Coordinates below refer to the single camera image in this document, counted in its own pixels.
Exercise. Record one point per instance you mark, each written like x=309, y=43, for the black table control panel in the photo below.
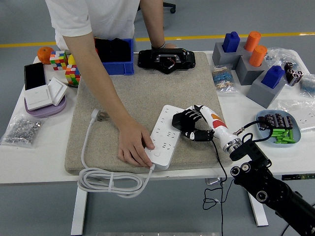
x=300, y=177

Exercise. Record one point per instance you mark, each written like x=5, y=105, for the purple tray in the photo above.
x=49, y=111

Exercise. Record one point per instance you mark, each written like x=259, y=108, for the orange cylinder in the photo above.
x=253, y=40
x=258, y=55

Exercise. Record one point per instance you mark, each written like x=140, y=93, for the blue plastic bin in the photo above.
x=120, y=68

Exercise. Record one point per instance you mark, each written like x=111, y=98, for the clear plastic bag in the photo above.
x=280, y=55

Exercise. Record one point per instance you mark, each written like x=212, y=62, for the grey-brown mat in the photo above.
x=147, y=93

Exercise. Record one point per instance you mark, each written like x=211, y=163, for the black office chair base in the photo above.
x=172, y=9

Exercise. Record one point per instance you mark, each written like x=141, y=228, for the bag of blue resistors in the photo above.
x=308, y=84

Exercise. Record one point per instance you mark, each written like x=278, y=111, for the person's right hand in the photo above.
x=133, y=142

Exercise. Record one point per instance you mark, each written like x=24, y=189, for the silver bracket under table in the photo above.
x=212, y=181

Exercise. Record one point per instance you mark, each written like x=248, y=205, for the black and red cloth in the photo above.
x=115, y=51

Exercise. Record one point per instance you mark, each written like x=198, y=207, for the black smartphone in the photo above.
x=34, y=76

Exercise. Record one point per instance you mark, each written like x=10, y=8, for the white wall switch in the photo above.
x=38, y=97
x=57, y=91

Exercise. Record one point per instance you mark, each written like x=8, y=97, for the black capacitor bundle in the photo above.
x=294, y=75

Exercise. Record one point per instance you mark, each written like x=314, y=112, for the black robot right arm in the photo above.
x=265, y=186

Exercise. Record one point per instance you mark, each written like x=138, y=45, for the person's right forearm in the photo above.
x=98, y=81

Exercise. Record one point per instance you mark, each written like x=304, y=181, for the person's left hand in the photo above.
x=169, y=46

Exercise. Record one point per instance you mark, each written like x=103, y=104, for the bag of metal nuts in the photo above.
x=22, y=130

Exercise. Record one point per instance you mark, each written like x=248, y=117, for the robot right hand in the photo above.
x=221, y=132

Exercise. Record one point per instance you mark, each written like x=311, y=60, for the small metal tool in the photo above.
x=72, y=86

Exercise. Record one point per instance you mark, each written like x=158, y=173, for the black electronic device housing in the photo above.
x=147, y=59

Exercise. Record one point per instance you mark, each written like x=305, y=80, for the bagged white socket panel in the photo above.
x=305, y=118

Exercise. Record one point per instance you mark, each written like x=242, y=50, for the light blue dish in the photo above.
x=296, y=135

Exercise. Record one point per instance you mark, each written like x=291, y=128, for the black capacitors pile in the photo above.
x=280, y=120

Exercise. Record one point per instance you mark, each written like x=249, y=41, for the green cylinders pile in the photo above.
x=283, y=137

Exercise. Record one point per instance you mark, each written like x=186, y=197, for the grey block holder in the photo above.
x=263, y=94
x=248, y=73
x=219, y=55

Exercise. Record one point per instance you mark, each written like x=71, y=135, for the blue block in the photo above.
x=231, y=41
x=273, y=76

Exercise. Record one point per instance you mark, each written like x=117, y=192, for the colourful puzzle cube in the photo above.
x=59, y=61
x=72, y=75

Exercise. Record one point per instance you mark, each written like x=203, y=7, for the person's left forearm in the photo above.
x=153, y=22

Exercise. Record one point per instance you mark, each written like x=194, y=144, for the orange fruit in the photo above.
x=44, y=55

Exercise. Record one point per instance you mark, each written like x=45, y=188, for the yellow lemon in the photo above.
x=71, y=60

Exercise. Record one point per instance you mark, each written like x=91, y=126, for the white table leg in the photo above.
x=258, y=216
x=78, y=209

